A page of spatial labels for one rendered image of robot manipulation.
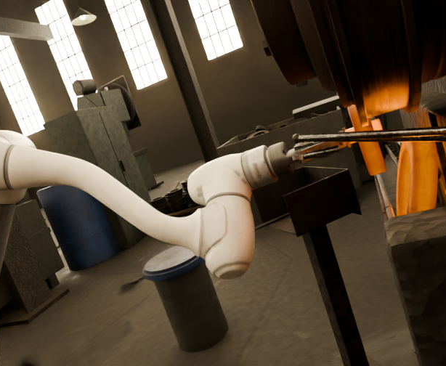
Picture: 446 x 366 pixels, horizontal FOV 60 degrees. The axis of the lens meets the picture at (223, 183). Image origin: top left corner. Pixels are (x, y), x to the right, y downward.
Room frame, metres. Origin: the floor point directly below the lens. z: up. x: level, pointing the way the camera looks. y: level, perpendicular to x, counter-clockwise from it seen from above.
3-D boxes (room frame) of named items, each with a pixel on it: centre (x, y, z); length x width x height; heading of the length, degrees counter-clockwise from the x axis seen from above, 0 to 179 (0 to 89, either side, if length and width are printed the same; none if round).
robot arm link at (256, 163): (0.87, -0.10, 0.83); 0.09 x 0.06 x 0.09; 159
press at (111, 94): (8.54, 1.87, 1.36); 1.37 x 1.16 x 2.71; 58
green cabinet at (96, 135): (4.29, 1.20, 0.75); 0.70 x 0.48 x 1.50; 158
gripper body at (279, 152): (0.84, -0.16, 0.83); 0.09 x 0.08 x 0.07; 69
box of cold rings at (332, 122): (3.39, -0.65, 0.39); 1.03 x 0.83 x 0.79; 72
